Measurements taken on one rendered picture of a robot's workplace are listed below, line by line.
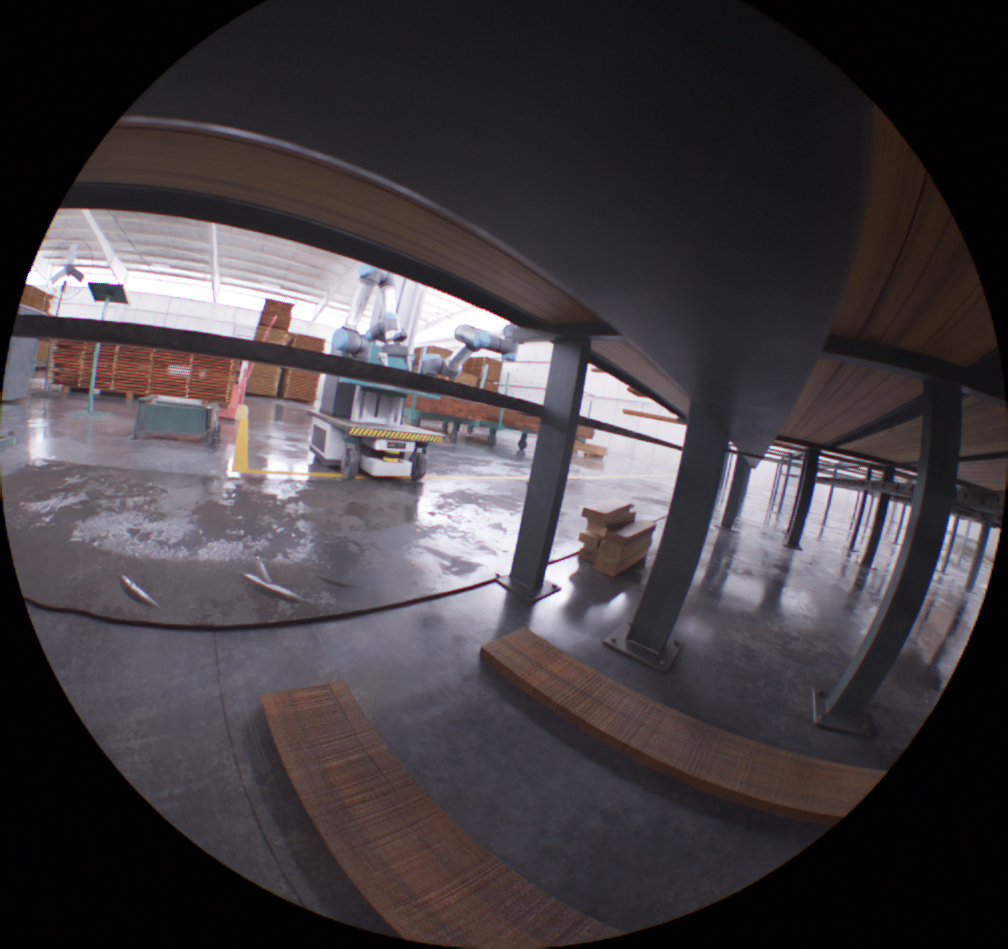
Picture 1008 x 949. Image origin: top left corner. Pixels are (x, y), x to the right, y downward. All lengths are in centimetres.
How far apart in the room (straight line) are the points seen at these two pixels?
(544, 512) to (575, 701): 52
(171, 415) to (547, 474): 236
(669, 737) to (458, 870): 39
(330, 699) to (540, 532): 68
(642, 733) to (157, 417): 273
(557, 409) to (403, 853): 96
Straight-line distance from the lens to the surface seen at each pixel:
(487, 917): 46
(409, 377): 70
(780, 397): 15
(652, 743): 63
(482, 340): 146
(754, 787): 67
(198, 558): 101
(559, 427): 89
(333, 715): 56
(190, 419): 253
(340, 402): 222
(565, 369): 92
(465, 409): 440
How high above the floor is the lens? 48
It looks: 4 degrees down
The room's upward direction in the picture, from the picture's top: 10 degrees clockwise
